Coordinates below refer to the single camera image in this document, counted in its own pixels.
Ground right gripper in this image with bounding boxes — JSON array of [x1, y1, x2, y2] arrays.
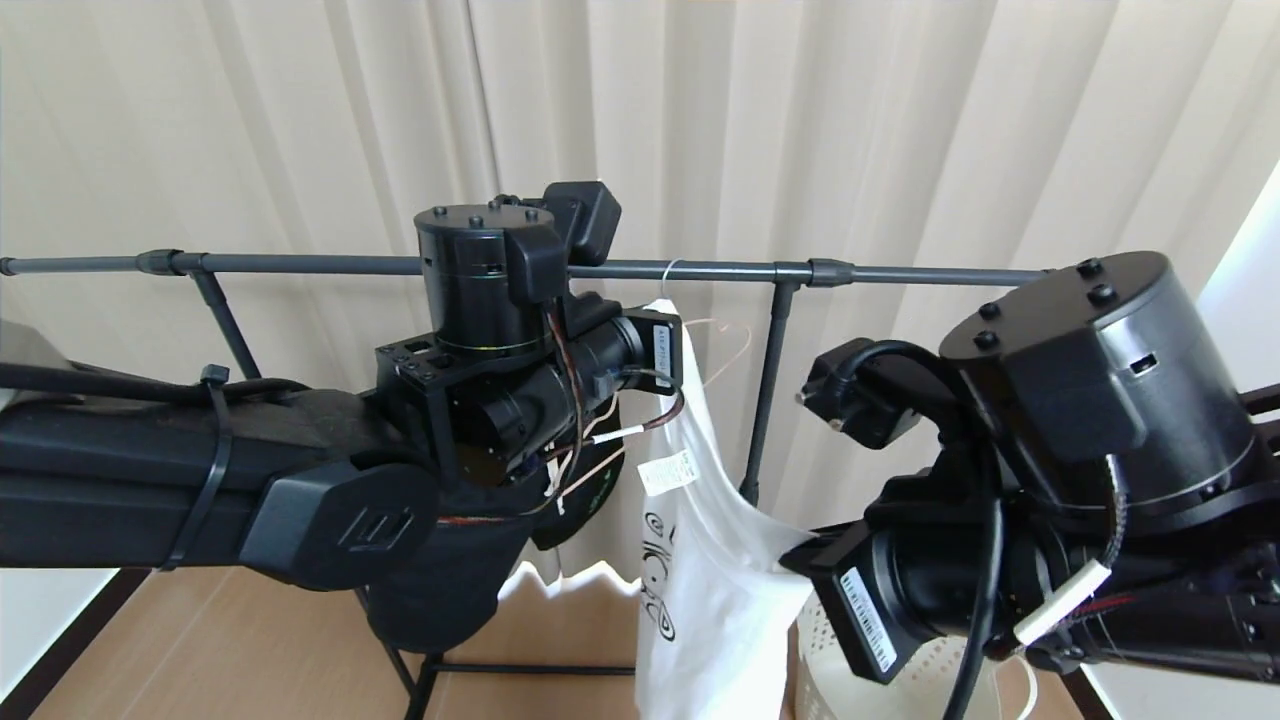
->
[[780, 468, 1003, 687]]

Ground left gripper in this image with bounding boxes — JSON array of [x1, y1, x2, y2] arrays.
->
[[573, 298, 687, 403]]

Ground pink clothes hanger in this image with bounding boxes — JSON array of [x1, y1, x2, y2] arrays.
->
[[660, 258, 753, 393]]

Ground white garment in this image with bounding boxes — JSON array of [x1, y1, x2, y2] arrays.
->
[[635, 298, 816, 720]]

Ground black shorts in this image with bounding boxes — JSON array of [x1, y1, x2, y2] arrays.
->
[[365, 395, 626, 656]]

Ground white laundry basket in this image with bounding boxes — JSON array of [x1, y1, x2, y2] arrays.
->
[[795, 595, 1041, 720]]

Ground black clothes rack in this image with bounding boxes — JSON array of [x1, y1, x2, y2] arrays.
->
[[0, 250, 1051, 720]]

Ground beige curtain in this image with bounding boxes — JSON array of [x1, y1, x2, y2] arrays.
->
[[0, 0, 1280, 591]]

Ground black cable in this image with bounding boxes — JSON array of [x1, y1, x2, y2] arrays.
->
[[0, 362, 311, 406], [835, 338, 1006, 720]]

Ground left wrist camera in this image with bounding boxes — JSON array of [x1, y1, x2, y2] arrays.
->
[[495, 181, 622, 266]]

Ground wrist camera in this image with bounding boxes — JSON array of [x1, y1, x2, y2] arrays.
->
[[495, 181, 622, 266], [797, 338, 961, 451]]

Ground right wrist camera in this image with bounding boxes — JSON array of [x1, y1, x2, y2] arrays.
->
[[797, 338, 961, 451]]

